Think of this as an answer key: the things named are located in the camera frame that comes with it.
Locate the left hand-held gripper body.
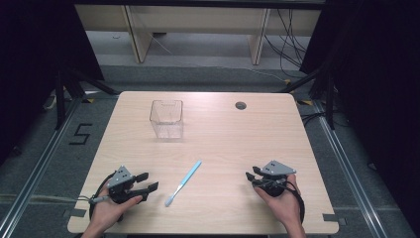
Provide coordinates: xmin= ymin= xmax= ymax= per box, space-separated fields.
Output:
xmin=105 ymin=165 xmax=149 ymax=205

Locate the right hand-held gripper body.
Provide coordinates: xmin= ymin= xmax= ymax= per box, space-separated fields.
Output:
xmin=252 ymin=160 xmax=297 ymax=198

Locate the person's left hand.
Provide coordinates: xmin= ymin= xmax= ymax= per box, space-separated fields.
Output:
xmin=88 ymin=186 xmax=144 ymax=232

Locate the person's right hand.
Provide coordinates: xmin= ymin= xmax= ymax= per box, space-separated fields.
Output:
xmin=253 ymin=174 xmax=307 ymax=230

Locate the light blue toothbrush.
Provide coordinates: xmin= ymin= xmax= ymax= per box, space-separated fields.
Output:
xmin=163 ymin=160 xmax=203 ymax=208

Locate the clear plastic square container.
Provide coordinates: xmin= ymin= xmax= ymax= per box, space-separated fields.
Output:
xmin=149 ymin=99 xmax=184 ymax=140

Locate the black metal stand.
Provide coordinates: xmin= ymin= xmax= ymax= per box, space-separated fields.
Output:
xmin=52 ymin=64 xmax=120 ymax=131
xmin=278 ymin=64 xmax=345 ymax=131

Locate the black curtain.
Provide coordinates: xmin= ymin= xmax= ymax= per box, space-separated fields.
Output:
xmin=298 ymin=0 xmax=420 ymax=229
xmin=0 ymin=0 xmax=105 ymax=167

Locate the grey cable with silver plug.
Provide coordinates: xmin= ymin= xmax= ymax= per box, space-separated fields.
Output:
xmin=76 ymin=195 xmax=111 ymax=204

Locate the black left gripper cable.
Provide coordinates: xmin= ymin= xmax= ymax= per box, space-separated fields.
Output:
xmin=87 ymin=172 xmax=117 ymax=222

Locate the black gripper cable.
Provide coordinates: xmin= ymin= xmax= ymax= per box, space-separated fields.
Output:
xmin=278 ymin=179 xmax=306 ymax=226
xmin=87 ymin=172 xmax=117 ymax=222

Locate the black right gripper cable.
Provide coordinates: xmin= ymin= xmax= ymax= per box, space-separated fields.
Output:
xmin=278 ymin=179 xmax=306 ymax=226

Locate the aluminium floor rail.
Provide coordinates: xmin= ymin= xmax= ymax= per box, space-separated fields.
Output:
xmin=0 ymin=97 xmax=82 ymax=236
xmin=312 ymin=100 xmax=390 ymax=238

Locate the thin white floor cable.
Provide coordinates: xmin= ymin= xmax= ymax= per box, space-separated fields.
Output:
xmin=155 ymin=36 xmax=291 ymax=83

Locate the bundle of black cables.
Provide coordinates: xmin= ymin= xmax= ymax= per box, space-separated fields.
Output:
xmin=262 ymin=8 xmax=313 ymax=79

